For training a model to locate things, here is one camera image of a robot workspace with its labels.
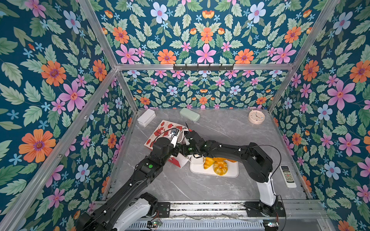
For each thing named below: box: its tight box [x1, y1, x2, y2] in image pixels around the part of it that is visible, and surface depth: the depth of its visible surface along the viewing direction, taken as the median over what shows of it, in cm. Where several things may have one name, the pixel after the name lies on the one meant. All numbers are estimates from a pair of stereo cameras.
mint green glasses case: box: [179, 107, 201, 122], surface depth 114 cm
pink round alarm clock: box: [248, 109, 266, 125], surface depth 113 cm
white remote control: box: [279, 165, 297, 189], surface depth 86 cm
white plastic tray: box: [189, 161, 240, 178], surface depth 88 cm
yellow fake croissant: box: [203, 156, 216, 170], surface depth 89 cm
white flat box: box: [137, 108, 157, 128], surface depth 113 cm
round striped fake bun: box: [212, 160, 228, 176], surface depth 87 cm
